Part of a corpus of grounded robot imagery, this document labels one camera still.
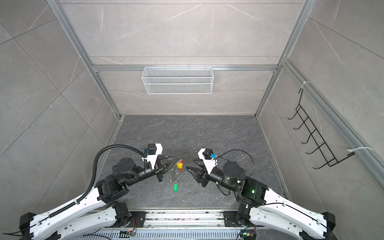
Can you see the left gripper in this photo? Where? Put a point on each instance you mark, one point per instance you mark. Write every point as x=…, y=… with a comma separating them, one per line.
x=166, y=160

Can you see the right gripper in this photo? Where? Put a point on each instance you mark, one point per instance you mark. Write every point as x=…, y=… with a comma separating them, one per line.
x=201, y=176

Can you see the metal keyring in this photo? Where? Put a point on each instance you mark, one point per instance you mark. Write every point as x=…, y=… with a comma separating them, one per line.
x=174, y=178

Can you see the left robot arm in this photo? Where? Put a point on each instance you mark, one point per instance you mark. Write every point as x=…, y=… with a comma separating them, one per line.
x=98, y=206

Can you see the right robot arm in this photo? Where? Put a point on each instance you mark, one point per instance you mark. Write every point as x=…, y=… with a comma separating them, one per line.
x=259, y=204

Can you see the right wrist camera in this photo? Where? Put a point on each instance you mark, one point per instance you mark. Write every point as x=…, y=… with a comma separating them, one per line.
x=209, y=159

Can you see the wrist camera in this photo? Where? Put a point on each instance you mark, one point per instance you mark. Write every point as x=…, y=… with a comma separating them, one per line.
x=151, y=154
x=209, y=159

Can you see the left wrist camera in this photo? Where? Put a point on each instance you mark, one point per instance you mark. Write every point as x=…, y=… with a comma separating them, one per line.
x=151, y=154

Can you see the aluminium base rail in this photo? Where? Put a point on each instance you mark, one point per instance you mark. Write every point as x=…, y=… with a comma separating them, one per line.
x=183, y=220

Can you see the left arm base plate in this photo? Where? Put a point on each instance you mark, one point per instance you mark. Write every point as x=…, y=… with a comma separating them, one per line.
x=138, y=218

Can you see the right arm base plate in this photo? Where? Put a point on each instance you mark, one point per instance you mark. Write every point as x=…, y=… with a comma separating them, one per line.
x=231, y=219

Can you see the white wire mesh basket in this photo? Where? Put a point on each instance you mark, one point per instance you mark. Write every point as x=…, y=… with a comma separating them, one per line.
x=178, y=80

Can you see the slotted cable duct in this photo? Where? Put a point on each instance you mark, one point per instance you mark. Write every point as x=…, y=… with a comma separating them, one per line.
x=142, y=234

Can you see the black wire hook rack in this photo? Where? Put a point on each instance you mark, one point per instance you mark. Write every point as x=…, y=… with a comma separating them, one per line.
x=315, y=136

